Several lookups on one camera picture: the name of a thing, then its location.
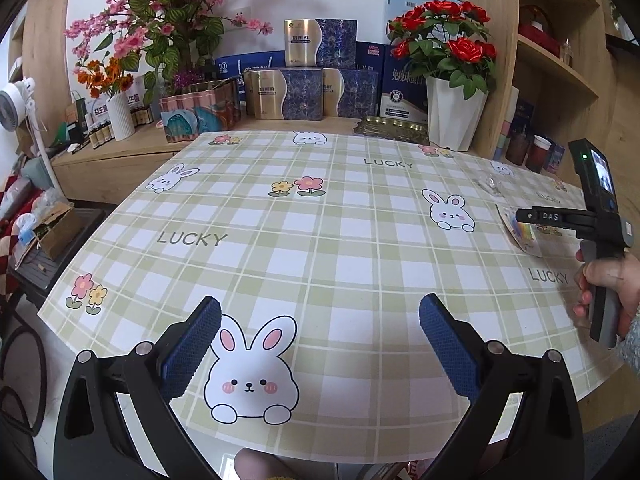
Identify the white ribbed vase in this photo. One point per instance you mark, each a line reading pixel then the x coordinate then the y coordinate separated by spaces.
pixel 121 117

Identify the red artificial rose bouquet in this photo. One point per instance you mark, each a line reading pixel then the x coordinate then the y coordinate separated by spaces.
pixel 450 45

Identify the stack of pastel paper cups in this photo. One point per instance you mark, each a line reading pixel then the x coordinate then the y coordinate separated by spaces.
pixel 506 130

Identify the pink artificial blossom plant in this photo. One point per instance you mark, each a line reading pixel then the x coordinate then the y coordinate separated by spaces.
pixel 165 15

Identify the clear plastic wrapper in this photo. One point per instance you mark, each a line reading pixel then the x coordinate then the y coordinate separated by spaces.
pixel 490 186

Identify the wooden shelf unit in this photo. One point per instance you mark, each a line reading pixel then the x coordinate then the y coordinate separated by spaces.
pixel 560 90

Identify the gold metal tray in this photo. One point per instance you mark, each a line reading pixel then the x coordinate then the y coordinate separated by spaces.
pixel 392 130

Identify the green paper bag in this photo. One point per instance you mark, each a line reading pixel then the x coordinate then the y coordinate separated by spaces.
pixel 77 120

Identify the person's right hand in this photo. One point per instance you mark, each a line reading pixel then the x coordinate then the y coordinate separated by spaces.
pixel 627 280

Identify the black stool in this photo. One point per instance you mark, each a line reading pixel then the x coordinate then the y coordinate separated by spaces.
pixel 45 275

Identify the teal patterned wavy box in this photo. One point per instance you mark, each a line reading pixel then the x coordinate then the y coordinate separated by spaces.
pixel 200 115

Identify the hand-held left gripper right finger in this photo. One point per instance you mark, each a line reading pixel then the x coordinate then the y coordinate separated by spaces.
pixel 450 345

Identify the person's right forearm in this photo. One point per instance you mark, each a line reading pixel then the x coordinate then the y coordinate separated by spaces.
pixel 632 345

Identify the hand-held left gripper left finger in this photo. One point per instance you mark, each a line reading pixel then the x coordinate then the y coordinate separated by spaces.
pixel 192 345

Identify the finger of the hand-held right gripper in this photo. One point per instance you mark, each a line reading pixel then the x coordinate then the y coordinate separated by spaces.
pixel 550 216

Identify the white desk fan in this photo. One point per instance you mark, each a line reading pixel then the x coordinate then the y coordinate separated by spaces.
pixel 10 105

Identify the row of small brown bottles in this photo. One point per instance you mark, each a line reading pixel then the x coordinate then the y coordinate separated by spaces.
pixel 100 132

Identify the pile of clear plastic bags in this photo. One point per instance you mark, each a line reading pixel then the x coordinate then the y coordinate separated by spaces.
pixel 30 195

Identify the white faceted vase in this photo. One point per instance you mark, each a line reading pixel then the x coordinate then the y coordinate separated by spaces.
pixel 455 115

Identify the small glass bottle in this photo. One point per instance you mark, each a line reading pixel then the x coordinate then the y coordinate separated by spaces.
pixel 566 54

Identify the dark blue shelf box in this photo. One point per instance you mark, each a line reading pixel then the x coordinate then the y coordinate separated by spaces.
pixel 524 117

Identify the small purple blue box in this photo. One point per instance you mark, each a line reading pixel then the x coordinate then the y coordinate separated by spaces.
pixel 555 160

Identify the rainbow printed white packet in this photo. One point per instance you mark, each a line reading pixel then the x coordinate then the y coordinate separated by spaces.
pixel 522 240

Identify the plain dark blue box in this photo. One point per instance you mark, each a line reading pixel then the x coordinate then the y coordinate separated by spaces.
pixel 369 55

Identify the brown glass jar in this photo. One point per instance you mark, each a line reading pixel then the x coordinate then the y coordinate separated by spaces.
pixel 517 150

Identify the red teapot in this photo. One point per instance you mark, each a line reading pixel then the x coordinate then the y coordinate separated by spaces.
pixel 539 35

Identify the blue and white flat box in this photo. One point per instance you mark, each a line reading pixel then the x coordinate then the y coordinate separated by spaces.
pixel 250 62

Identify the red white checked cloth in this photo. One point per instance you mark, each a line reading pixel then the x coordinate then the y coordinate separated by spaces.
pixel 7 260

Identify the white wall socket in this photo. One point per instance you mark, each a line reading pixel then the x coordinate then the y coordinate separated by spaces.
pixel 241 16

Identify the open cardboard box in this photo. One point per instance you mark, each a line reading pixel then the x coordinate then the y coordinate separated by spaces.
pixel 55 232

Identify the blue and gold gift box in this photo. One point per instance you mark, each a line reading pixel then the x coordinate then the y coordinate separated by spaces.
pixel 290 95
pixel 355 92
pixel 325 42

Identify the blue box with round emblem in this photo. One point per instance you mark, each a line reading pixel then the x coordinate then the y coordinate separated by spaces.
pixel 402 95

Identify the red jar with white lid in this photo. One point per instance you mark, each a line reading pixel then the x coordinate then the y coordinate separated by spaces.
pixel 539 156

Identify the orange artificial flowers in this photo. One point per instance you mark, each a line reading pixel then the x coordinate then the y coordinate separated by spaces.
pixel 102 77

